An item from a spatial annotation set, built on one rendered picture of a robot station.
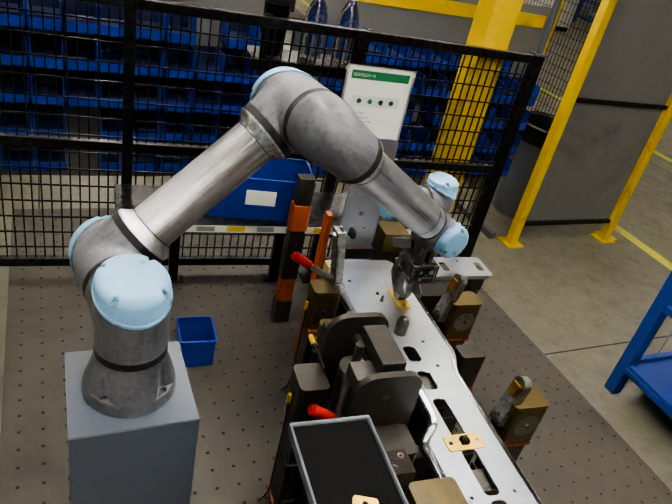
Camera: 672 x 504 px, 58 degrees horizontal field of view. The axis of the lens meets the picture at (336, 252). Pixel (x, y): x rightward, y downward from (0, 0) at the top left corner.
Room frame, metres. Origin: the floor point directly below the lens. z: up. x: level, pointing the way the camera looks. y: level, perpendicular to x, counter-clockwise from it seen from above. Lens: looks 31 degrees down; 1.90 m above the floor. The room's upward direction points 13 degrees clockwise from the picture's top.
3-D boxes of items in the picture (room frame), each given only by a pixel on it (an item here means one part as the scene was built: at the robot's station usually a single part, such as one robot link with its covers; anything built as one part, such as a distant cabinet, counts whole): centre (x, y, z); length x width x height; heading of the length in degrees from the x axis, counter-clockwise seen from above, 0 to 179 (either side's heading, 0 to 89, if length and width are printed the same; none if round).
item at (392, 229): (1.61, -0.15, 0.88); 0.08 x 0.08 x 0.36; 25
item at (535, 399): (1.02, -0.49, 0.87); 0.12 x 0.07 x 0.35; 115
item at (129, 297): (0.75, 0.30, 1.27); 0.13 x 0.12 x 0.14; 39
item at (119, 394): (0.74, 0.29, 1.15); 0.15 x 0.15 x 0.10
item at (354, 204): (1.56, -0.05, 1.17); 0.12 x 0.01 x 0.34; 115
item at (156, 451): (0.74, 0.29, 0.90); 0.20 x 0.20 x 0.40; 29
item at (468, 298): (1.35, -0.37, 0.87); 0.12 x 0.07 x 0.35; 115
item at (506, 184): (4.43, -1.31, 0.36); 0.50 x 0.50 x 0.73
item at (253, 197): (1.60, 0.27, 1.10); 0.30 x 0.17 x 0.13; 109
